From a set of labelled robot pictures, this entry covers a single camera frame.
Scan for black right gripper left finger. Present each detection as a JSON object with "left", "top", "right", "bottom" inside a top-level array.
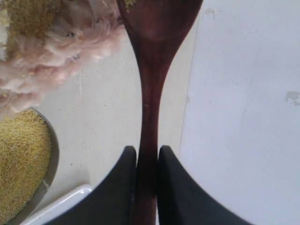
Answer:
[{"left": 48, "top": 146, "right": 136, "bottom": 225}]

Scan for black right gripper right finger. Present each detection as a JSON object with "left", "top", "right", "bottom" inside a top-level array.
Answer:
[{"left": 157, "top": 146, "right": 248, "bottom": 225}]

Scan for tan teddy bear striped sweater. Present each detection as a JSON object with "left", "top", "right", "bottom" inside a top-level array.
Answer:
[{"left": 0, "top": 0, "right": 125, "bottom": 118}]

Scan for dark brown wooden spoon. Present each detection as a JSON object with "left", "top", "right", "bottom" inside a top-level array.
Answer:
[{"left": 118, "top": 0, "right": 202, "bottom": 225}]

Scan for white rectangular plastic tray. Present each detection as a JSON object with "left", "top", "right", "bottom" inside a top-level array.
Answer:
[{"left": 21, "top": 184, "right": 92, "bottom": 225}]

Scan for round metal bowl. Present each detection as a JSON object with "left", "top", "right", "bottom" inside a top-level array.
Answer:
[{"left": 0, "top": 109, "right": 60, "bottom": 225}]

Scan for yellow millet grains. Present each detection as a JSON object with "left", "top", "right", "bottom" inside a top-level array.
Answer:
[{"left": 0, "top": 110, "right": 51, "bottom": 225}]

